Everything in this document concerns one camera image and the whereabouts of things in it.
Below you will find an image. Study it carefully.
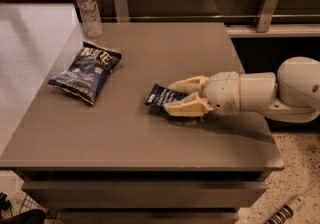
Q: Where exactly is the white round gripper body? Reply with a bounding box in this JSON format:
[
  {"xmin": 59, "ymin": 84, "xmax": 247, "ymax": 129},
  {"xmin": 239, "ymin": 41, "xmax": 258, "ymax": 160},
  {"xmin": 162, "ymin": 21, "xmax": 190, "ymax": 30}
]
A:
[{"xmin": 203, "ymin": 72, "xmax": 240, "ymax": 114}]

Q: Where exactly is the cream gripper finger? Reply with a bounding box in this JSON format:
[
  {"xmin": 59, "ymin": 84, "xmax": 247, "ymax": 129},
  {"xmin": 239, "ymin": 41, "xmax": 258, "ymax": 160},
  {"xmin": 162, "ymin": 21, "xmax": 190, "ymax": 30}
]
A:
[
  {"xmin": 163, "ymin": 92, "xmax": 215, "ymax": 117},
  {"xmin": 169, "ymin": 76, "xmax": 208, "ymax": 95}
]

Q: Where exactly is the blue rxbar blueberry bar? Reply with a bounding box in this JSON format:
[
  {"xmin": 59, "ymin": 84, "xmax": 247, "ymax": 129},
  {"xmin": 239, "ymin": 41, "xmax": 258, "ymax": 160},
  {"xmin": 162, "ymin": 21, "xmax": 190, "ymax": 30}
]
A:
[{"xmin": 145, "ymin": 84, "xmax": 186, "ymax": 108}]

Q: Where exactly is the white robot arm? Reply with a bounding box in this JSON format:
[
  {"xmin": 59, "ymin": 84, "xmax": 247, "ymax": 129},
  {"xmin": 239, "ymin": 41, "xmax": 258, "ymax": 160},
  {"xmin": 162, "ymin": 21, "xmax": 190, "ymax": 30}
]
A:
[{"xmin": 164, "ymin": 57, "xmax": 320, "ymax": 123}]

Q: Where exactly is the clear plastic water bottle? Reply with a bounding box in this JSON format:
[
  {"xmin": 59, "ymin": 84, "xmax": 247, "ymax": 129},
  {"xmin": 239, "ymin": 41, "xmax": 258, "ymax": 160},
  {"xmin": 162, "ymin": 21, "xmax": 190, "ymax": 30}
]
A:
[{"xmin": 76, "ymin": 0, "xmax": 103, "ymax": 38}]

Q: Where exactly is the blue kettle chips bag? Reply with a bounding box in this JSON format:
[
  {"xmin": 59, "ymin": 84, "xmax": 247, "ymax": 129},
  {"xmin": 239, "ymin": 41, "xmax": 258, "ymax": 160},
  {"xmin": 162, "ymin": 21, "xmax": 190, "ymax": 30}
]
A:
[{"xmin": 47, "ymin": 41, "xmax": 122, "ymax": 105}]

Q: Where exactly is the white power strip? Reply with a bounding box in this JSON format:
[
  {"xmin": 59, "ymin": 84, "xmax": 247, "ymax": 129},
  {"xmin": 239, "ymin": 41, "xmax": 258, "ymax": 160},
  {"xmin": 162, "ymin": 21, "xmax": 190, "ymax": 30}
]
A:
[{"xmin": 264, "ymin": 183, "xmax": 320, "ymax": 224}]

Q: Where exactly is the right metal bracket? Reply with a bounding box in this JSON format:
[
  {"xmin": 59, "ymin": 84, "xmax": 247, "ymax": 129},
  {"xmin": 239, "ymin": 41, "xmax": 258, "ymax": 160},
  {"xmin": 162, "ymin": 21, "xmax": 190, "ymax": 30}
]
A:
[{"xmin": 256, "ymin": 0, "xmax": 279, "ymax": 33}]

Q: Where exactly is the metal bracket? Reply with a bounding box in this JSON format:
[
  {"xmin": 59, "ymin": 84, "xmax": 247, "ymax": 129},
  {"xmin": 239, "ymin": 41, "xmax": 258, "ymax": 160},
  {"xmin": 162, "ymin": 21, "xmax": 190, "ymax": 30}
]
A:
[
  {"xmin": 256, "ymin": 0, "xmax": 279, "ymax": 33},
  {"xmin": 113, "ymin": 0, "xmax": 130, "ymax": 23}
]

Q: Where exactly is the horizontal metal rail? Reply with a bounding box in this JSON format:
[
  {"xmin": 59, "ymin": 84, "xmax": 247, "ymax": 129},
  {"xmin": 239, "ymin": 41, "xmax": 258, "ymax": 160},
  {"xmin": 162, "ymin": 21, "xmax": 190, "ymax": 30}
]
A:
[{"xmin": 99, "ymin": 13, "xmax": 320, "ymax": 23}]

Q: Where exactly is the left metal bracket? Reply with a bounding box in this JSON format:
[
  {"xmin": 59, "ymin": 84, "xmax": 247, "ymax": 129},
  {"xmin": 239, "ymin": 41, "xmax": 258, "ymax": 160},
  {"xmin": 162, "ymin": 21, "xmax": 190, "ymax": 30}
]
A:
[{"xmin": 113, "ymin": 0, "xmax": 130, "ymax": 23}]

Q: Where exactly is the wire basket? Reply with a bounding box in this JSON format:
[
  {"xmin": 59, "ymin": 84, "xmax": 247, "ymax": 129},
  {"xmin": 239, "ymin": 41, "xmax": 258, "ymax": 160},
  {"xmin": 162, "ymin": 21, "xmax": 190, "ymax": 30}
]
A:
[{"xmin": 19, "ymin": 194, "xmax": 43, "ymax": 213}]

